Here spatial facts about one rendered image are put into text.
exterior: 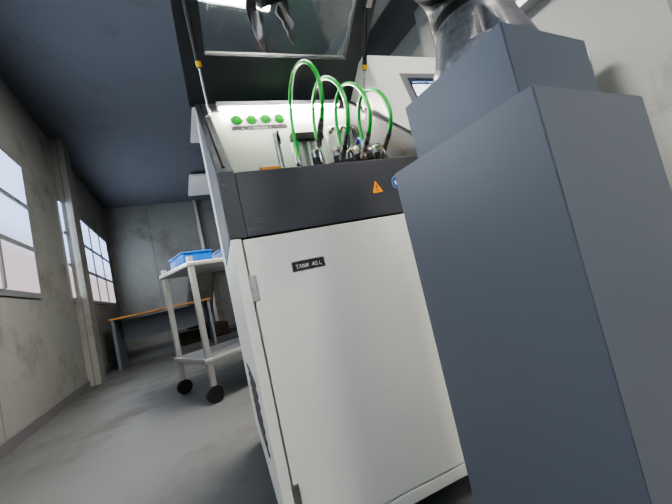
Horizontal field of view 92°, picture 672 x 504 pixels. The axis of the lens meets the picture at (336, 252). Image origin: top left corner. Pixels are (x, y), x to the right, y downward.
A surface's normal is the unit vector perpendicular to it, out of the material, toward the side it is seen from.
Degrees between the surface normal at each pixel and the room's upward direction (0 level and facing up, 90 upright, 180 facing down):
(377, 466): 90
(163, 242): 90
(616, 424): 90
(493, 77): 90
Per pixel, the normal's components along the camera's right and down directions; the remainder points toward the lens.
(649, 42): -0.88, 0.17
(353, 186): 0.32, -0.14
